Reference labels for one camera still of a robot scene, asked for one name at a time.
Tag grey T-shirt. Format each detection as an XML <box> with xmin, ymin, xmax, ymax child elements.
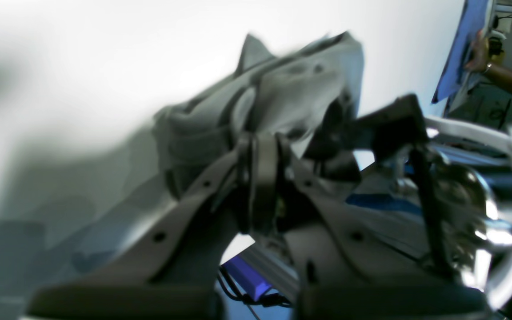
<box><xmin>154</xmin><ymin>31</ymin><xmax>364</xmax><ymax>199</ymax></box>

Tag blue cloth at edge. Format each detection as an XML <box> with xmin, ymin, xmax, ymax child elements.
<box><xmin>432</xmin><ymin>0</ymin><xmax>494</xmax><ymax>104</ymax></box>

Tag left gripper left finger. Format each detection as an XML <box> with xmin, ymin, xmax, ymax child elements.
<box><xmin>25</xmin><ymin>135</ymin><xmax>255</xmax><ymax>320</ymax></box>

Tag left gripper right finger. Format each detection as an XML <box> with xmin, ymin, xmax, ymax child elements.
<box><xmin>260</xmin><ymin>135</ymin><xmax>490</xmax><ymax>320</ymax></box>

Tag person hand in background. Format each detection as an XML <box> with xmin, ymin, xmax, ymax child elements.
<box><xmin>464</xmin><ymin>30</ymin><xmax>490</xmax><ymax>74</ymax></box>

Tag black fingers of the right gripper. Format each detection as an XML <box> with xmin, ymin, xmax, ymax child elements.
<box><xmin>303</xmin><ymin>94</ymin><xmax>429</xmax><ymax>182</ymax></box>

